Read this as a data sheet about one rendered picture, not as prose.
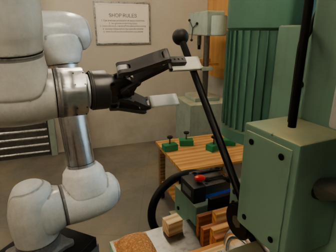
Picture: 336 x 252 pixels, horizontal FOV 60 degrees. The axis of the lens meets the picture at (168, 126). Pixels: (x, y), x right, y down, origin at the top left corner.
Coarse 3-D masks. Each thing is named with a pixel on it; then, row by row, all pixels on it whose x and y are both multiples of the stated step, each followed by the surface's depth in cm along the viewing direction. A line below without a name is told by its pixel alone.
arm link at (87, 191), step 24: (48, 24) 93; (72, 24) 96; (48, 48) 95; (72, 48) 97; (72, 120) 102; (72, 144) 103; (72, 168) 106; (96, 168) 108; (72, 192) 103; (96, 192) 106; (72, 216) 104
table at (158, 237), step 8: (184, 224) 81; (192, 224) 81; (152, 232) 77; (160, 232) 77; (184, 232) 77; (192, 232) 77; (112, 240) 75; (152, 240) 74; (160, 240) 74; (168, 240) 74; (176, 240) 74; (184, 240) 74; (192, 240) 74; (112, 248) 72; (160, 248) 72; (168, 248) 72; (176, 248) 72; (184, 248) 72; (192, 248) 72
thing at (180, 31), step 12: (180, 36) 60; (192, 72) 57; (204, 96) 55; (204, 108) 55; (216, 132) 53; (228, 156) 51; (228, 168) 50; (228, 204) 49; (228, 216) 49; (240, 228) 46
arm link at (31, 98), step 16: (0, 64) 43; (16, 64) 44; (32, 64) 45; (0, 80) 44; (16, 80) 45; (32, 80) 46; (48, 80) 49; (0, 96) 44; (16, 96) 45; (32, 96) 46; (48, 96) 48; (0, 112) 46; (16, 112) 47; (32, 112) 48; (48, 112) 50
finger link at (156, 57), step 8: (144, 56) 52; (152, 56) 52; (160, 56) 52; (168, 56) 52; (120, 64) 52; (128, 64) 52; (136, 64) 52; (144, 64) 52; (152, 64) 52; (160, 64) 52; (120, 72) 51; (128, 72) 52; (136, 72) 52
